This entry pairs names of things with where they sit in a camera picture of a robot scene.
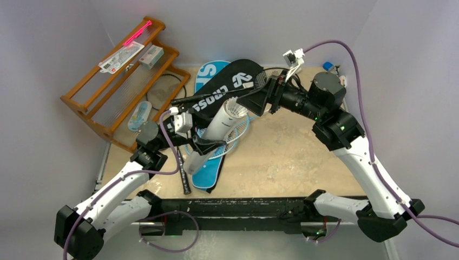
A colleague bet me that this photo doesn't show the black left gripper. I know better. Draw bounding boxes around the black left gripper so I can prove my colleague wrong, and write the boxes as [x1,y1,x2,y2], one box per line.
[155,108,226,153]

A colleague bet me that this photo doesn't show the white shuttlecock tube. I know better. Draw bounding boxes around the white shuttlecock tube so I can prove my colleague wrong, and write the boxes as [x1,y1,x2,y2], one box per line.
[183,97,248,175]

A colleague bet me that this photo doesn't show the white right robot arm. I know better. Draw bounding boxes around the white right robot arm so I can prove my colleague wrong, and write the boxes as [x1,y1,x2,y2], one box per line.
[237,72,425,242]

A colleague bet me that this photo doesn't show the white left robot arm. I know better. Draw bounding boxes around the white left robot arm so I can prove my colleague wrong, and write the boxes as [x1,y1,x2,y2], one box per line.
[54,122,232,259]

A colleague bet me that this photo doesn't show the light blue badminton racket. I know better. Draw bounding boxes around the light blue badminton racket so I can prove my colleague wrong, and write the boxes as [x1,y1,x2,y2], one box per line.
[198,106,250,144]
[185,115,250,160]

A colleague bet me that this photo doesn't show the black Crossway racket cover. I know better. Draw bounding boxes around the black Crossway racket cover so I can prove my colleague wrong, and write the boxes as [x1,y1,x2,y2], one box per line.
[183,59,264,128]

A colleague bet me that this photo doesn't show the blue racket cover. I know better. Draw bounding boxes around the blue racket cover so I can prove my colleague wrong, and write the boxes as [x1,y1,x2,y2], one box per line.
[192,60,230,193]

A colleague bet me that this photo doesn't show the blue white plastic packet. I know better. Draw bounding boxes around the blue white plastic packet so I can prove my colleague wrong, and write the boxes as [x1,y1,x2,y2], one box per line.
[127,101,152,132]

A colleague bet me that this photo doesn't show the small blue block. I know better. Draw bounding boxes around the small blue block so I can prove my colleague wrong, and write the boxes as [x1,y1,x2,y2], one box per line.
[322,62,335,72]

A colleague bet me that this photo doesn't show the pink white clip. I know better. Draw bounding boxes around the pink white clip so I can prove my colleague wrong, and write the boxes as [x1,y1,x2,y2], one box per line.
[339,75,347,88]

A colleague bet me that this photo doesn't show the wooden shelf rack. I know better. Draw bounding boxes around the wooden shelf rack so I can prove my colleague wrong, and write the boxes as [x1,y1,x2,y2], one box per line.
[61,16,191,151]

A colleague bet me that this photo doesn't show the small white box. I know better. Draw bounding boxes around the small white box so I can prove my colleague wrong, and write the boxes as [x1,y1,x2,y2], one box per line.
[139,45,164,69]

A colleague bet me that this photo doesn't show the clear stationery packet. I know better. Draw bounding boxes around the clear stationery packet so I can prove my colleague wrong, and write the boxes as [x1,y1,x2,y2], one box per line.
[98,41,145,74]

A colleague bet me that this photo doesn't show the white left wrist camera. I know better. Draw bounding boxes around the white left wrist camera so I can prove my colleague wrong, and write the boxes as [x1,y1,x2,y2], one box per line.
[169,107,193,139]

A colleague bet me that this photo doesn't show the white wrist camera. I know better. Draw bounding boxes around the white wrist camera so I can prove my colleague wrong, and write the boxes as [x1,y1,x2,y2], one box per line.
[283,48,304,81]
[169,107,193,139]

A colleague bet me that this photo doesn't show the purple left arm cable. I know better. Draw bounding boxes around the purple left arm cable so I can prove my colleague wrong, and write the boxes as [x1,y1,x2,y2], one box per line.
[62,109,184,260]

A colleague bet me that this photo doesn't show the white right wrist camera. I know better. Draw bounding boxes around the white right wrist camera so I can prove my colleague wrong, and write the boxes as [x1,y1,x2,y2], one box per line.
[283,48,304,81]

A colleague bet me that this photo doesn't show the black metal base frame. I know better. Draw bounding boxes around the black metal base frame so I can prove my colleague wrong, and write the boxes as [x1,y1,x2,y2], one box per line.
[93,192,359,238]

